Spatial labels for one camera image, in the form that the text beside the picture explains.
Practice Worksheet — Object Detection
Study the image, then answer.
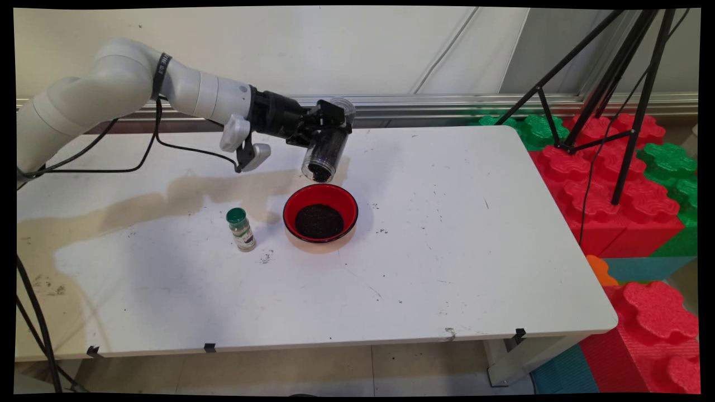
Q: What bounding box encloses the dark grains heap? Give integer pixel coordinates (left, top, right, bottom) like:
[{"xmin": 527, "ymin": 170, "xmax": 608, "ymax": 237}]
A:
[{"xmin": 294, "ymin": 203, "xmax": 345, "ymax": 240}]

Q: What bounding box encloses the teal foam floor mat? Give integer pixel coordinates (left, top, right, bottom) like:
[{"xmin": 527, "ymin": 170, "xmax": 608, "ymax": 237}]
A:
[{"xmin": 530, "ymin": 343, "xmax": 599, "ymax": 395}]

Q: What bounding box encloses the green foam block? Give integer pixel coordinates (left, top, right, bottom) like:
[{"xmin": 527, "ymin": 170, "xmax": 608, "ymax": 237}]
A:
[
  {"xmin": 468, "ymin": 114, "xmax": 571, "ymax": 152},
  {"xmin": 636, "ymin": 142, "xmax": 699, "ymax": 259}
]

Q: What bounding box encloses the black cable strap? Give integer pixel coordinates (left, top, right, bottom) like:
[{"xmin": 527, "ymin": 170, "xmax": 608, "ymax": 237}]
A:
[{"xmin": 151, "ymin": 52, "xmax": 173, "ymax": 102}]

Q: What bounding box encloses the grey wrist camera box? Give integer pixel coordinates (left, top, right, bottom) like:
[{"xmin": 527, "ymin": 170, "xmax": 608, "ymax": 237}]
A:
[{"xmin": 219, "ymin": 114, "xmax": 272, "ymax": 173}]

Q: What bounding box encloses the thick black cable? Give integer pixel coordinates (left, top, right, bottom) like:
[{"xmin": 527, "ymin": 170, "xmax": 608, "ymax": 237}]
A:
[{"xmin": 16, "ymin": 253, "xmax": 85, "ymax": 394}]

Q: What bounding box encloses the spice jar with green lid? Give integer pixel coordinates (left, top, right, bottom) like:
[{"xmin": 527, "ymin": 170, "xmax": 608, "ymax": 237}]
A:
[{"xmin": 226, "ymin": 207, "xmax": 258, "ymax": 253}]

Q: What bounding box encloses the aluminium wall rail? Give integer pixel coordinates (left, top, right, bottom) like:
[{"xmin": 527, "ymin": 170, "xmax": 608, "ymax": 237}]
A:
[{"xmin": 16, "ymin": 94, "xmax": 699, "ymax": 122}]

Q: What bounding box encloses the white table leg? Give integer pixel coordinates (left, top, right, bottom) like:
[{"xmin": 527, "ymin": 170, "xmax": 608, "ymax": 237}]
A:
[{"xmin": 483, "ymin": 333, "xmax": 583, "ymax": 388}]

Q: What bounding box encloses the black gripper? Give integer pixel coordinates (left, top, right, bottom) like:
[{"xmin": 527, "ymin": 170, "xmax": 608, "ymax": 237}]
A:
[{"xmin": 247, "ymin": 88, "xmax": 353, "ymax": 149}]

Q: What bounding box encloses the clear jar with dark grains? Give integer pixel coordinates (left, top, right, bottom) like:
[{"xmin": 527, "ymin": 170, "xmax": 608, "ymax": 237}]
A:
[{"xmin": 301, "ymin": 97, "xmax": 357, "ymax": 184}]

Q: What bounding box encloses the orange foam block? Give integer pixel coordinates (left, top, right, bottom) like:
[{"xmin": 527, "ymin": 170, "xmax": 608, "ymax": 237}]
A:
[{"xmin": 585, "ymin": 255, "xmax": 620, "ymax": 288}]

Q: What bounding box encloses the black tripod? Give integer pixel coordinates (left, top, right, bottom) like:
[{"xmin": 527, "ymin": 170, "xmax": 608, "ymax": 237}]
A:
[{"xmin": 494, "ymin": 8, "xmax": 679, "ymax": 207}]

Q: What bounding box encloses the red bowl with black rim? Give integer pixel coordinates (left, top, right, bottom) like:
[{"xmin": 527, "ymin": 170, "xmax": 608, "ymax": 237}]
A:
[{"xmin": 282, "ymin": 183, "xmax": 360, "ymax": 253}]

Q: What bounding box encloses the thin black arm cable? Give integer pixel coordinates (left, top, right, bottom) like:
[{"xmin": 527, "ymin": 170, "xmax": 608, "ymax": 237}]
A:
[{"xmin": 17, "ymin": 97, "xmax": 242, "ymax": 180}]

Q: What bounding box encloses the large red foam block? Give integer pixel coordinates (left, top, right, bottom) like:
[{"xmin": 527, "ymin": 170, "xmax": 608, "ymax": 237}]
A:
[{"xmin": 528, "ymin": 114, "xmax": 685, "ymax": 259}]

